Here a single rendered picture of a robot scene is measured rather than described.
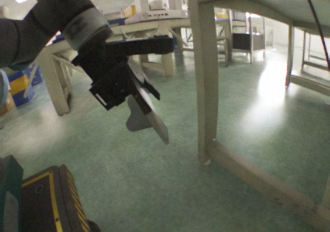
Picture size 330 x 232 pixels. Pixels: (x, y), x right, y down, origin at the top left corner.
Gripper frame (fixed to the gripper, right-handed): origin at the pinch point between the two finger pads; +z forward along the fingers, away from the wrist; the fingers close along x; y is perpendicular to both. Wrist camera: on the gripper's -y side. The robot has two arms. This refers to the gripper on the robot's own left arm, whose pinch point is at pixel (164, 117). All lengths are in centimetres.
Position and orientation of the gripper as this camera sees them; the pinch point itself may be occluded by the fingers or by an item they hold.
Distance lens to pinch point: 32.1
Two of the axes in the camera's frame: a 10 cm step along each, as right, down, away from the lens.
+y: -8.4, 5.1, 1.8
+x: 1.2, 5.1, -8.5
